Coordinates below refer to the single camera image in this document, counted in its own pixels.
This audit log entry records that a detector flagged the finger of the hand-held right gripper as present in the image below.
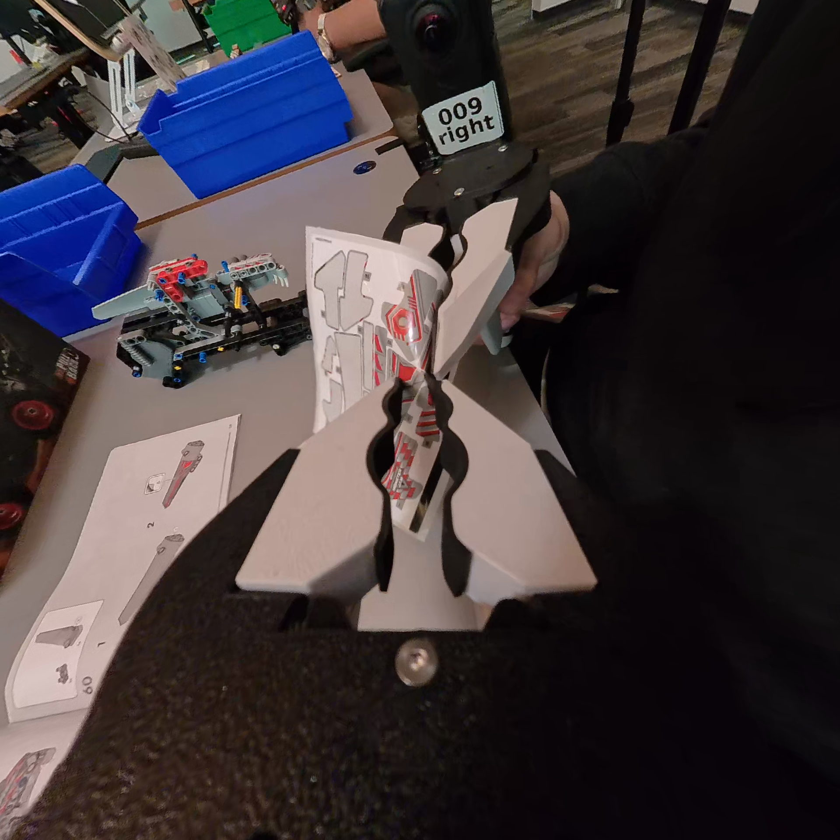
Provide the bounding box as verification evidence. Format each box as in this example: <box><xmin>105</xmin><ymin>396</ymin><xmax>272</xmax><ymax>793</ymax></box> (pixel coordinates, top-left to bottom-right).
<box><xmin>432</xmin><ymin>198</ymin><xmax>521</xmax><ymax>382</ymax></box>
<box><xmin>397</xmin><ymin>224</ymin><xmax>444</xmax><ymax>258</ymax></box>

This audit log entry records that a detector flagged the board on white stand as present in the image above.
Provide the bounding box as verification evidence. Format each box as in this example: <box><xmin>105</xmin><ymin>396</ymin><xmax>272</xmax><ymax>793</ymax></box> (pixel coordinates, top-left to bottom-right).
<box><xmin>85</xmin><ymin>13</ymin><xmax>183</xmax><ymax>142</ymax></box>

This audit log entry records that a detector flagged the black tripod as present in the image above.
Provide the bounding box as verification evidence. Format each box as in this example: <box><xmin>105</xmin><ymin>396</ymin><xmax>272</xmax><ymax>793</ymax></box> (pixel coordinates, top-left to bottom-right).
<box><xmin>604</xmin><ymin>0</ymin><xmax>732</xmax><ymax>148</ymax></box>

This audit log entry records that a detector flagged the partly built toy vehicle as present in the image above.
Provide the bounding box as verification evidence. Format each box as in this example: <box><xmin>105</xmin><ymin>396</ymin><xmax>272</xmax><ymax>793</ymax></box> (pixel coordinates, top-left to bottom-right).
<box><xmin>92</xmin><ymin>251</ymin><xmax>313</xmax><ymax>389</ymax></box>

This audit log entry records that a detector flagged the person's right forearm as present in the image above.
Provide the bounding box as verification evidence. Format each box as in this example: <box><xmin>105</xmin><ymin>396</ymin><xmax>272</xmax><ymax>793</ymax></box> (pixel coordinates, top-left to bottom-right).
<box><xmin>548</xmin><ymin>125</ymin><xmax>736</xmax><ymax>309</ymax></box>

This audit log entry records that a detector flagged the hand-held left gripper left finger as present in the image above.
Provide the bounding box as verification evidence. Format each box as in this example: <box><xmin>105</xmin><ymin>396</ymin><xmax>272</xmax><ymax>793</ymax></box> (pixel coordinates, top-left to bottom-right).
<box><xmin>234</xmin><ymin>377</ymin><xmax>404</xmax><ymax>595</ymax></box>

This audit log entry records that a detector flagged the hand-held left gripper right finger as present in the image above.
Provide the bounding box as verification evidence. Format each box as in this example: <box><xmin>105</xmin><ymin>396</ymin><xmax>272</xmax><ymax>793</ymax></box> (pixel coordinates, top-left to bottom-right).
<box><xmin>428</xmin><ymin>377</ymin><xmax>598</xmax><ymax>603</ymax></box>

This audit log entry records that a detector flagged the open instruction booklet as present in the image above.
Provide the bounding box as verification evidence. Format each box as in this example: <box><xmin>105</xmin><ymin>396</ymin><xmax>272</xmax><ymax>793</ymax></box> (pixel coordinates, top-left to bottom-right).
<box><xmin>0</xmin><ymin>413</ymin><xmax>242</xmax><ymax>837</ymax></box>

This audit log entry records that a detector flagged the blue plastic bin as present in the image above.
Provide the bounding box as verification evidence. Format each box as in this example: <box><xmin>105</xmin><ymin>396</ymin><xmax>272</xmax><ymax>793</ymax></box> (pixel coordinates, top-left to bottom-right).
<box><xmin>0</xmin><ymin>164</ymin><xmax>144</xmax><ymax>339</ymax></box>
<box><xmin>138</xmin><ymin>29</ymin><xmax>353</xmax><ymax>200</ymax></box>

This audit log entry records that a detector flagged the grey neighbouring desk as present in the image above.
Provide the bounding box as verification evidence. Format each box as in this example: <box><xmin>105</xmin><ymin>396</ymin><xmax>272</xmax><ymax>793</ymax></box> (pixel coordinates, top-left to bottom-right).
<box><xmin>72</xmin><ymin>62</ymin><xmax>396</xmax><ymax>227</ymax></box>

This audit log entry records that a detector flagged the sticker sheet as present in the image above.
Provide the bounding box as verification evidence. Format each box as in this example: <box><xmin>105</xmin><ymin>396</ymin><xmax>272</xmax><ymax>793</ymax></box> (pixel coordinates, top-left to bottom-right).
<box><xmin>305</xmin><ymin>226</ymin><xmax>455</xmax><ymax>542</ymax></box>

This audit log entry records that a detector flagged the person's right hand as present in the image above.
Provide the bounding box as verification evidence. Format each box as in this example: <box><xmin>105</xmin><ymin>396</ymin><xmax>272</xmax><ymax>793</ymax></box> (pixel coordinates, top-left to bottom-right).
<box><xmin>497</xmin><ymin>190</ymin><xmax>571</xmax><ymax>332</ymax></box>

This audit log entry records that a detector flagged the black toy set box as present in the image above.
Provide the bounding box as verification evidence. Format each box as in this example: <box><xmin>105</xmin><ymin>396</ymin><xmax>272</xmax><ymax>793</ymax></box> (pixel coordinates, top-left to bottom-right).
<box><xmin>0</xmin><ymin>298</ymin><xmax>91</xmax><ymax>578</ymax></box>

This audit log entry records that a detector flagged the green bin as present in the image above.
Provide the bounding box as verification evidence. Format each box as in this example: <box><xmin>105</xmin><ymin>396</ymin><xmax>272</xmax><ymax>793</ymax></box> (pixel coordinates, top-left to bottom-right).
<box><xmin>205</xmin><ymin>0</ymin><xmax>293</xmax><ymax>59</ymax></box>

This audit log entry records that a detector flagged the person's torso in black top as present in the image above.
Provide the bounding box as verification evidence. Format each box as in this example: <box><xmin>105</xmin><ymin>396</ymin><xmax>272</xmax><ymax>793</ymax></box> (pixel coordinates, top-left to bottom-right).
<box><xmin>545</xmin><ymin>0</ymin><xmax>840</xmax><ymax>840</ymax></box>

